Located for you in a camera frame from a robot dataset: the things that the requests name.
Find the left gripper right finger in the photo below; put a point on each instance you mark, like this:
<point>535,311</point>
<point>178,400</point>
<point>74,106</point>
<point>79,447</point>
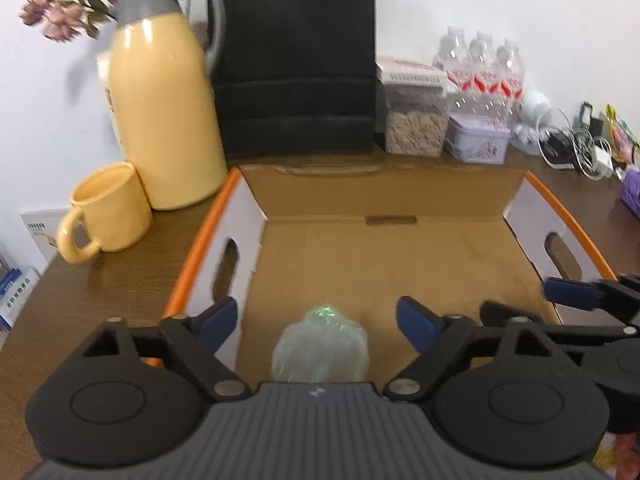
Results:
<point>440,342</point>

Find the clear green plastic bag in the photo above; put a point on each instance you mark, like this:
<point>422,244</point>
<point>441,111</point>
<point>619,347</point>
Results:
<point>324,346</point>

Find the red cardboard pumpkin box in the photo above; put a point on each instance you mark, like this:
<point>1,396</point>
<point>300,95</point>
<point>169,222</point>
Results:
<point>358,239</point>

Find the purple packet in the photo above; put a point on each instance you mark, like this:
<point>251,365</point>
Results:
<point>630,191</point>

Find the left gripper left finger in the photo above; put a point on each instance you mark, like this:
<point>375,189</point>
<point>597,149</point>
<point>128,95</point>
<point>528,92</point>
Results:
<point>191,343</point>

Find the middle water bottle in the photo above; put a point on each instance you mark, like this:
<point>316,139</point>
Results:
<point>486,77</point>

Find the clear seed storage container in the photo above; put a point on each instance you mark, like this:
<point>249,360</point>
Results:
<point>416,119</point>

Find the right water bottle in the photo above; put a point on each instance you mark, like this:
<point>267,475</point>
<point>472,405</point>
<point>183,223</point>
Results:
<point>512,76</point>

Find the white decorated tin box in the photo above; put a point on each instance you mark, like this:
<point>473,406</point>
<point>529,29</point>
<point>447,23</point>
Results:
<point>477,139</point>

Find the left water bottle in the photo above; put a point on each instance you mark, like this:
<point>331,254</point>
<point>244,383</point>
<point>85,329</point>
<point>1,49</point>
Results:
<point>453,57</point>

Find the milk carton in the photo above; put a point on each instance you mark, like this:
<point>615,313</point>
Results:
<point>103,63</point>

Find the white flat box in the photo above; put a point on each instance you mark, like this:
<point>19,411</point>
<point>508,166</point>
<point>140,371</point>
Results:
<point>394,72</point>

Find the water bottle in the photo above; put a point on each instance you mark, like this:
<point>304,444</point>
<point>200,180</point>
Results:
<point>453,57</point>
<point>486,77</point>
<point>512,76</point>

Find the yellow thermos jug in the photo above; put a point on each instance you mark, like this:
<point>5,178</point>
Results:
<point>163,103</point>

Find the white round robot figurine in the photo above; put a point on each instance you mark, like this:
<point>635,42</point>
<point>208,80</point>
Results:
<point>532,112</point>

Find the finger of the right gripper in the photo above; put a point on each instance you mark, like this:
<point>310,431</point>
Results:
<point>619,297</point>
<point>499,315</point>

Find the white booklet on left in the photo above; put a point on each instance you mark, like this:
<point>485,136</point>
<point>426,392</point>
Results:
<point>42,225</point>

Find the colourful snack packets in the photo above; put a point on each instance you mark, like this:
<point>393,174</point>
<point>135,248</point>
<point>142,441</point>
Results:
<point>624,144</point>

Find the yellow ceramic mug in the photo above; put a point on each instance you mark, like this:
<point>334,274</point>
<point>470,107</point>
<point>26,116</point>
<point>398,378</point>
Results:
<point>109,212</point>

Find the black paper shopping bag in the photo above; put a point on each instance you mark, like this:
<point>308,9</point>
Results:
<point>297,77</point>

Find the dried pink flower bouquet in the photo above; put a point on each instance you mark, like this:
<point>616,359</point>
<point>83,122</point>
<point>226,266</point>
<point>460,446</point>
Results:
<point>64,20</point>

